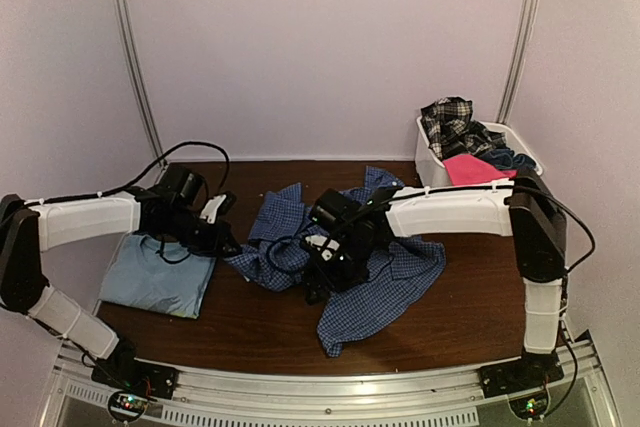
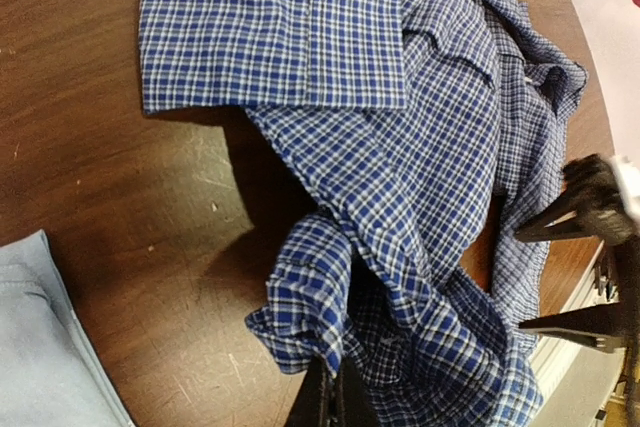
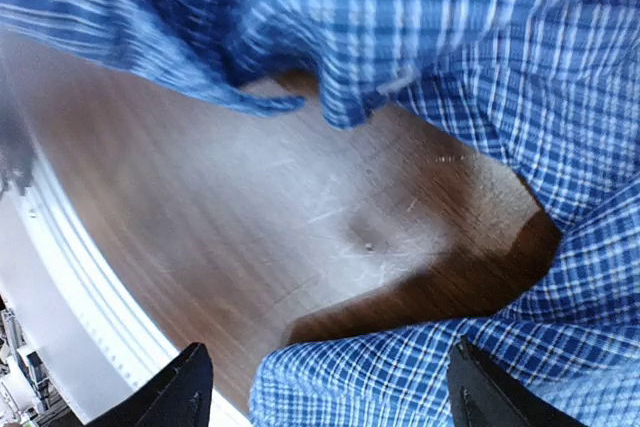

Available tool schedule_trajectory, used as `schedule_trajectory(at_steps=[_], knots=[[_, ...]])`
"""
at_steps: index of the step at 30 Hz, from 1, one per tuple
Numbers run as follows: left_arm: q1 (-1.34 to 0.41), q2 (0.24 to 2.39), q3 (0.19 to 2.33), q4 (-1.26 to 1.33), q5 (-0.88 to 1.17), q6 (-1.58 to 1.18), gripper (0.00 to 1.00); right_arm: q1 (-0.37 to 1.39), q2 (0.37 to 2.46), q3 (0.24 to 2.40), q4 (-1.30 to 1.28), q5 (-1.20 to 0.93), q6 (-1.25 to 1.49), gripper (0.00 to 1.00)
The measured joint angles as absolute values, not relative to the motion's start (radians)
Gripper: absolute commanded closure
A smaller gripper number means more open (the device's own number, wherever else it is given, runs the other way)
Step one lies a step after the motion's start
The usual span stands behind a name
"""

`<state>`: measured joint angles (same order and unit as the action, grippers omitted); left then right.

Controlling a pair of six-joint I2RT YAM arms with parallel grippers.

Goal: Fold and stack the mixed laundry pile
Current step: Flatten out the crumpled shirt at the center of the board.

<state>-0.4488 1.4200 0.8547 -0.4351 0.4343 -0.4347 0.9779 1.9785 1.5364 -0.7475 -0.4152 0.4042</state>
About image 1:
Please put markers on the front aluminium frame rail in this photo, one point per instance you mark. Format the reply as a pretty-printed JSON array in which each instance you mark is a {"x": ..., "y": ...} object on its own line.
[{"x": 441, "y": 397}]

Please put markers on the right aluminium frame post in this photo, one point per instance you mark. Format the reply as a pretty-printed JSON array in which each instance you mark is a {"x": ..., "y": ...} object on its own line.
[{"x": 528, "y": 13}]

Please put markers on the dark plaid shirt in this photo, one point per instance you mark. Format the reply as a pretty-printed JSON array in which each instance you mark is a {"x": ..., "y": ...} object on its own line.
[{"x": 451, "y": 129}]

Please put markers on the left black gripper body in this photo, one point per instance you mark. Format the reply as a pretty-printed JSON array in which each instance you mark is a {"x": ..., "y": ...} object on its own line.
[{"x": 199, "y": 241}]

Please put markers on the aluminium frame post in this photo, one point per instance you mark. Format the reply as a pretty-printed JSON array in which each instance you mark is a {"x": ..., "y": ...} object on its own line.
[
  {"x": 528, "y": 13},
  {"x": 136, "y": 76}
]

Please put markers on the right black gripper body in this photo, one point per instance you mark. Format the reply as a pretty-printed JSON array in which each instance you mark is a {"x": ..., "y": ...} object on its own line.
[{"x": 350, "y": 271}]

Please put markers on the pink garment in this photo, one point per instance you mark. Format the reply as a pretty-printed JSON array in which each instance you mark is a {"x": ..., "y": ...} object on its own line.
[{"x": 467, "y": 170}]

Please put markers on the white plastic laundry basket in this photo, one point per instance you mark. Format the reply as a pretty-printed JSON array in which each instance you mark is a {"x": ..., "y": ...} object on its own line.
[{"x": 431, "y": 170}]

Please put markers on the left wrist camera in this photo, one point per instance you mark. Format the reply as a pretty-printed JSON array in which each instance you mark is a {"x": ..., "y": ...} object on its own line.
[{"x": 217, "y": 207}]

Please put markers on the navy blue garment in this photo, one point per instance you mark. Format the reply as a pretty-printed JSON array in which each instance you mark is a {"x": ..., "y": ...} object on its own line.
[{"x": 507, "y": 159}]

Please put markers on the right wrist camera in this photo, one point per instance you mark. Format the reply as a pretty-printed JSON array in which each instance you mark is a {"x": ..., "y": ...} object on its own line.
[{"x": 326, "y": 247}]

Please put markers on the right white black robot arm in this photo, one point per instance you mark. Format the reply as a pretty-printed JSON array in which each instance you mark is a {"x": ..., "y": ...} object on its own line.
[{"x": 522, "y": 209}]

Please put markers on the blue dotted shirt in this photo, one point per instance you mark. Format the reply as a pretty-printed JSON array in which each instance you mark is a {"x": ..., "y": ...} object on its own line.
[{"x": 401, "y": 269}]

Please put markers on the light blue printed t-shirt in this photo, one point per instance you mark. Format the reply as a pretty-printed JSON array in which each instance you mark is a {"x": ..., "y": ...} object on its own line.
[{"x": 148, "y": 274}]

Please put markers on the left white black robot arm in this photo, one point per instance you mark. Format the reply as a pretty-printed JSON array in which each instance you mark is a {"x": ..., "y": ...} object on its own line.
[{"x": 29, "y": 229}]

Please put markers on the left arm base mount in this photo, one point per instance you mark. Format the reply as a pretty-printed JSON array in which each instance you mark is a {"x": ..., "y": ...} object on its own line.
[{"x": 136, "y": 393}]

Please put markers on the left aluminium frame post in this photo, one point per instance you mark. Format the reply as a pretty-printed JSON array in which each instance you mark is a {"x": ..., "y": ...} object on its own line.
[{"x": 136, "y": 76}]

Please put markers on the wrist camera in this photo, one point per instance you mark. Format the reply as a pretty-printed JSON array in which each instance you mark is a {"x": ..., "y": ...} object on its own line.
[
  {"x": 326, "y": 247},
  {"x": 217, "y": 207}
]

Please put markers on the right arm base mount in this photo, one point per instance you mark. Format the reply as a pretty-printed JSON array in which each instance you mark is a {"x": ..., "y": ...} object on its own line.
[{"x": 525, "y": 382}]

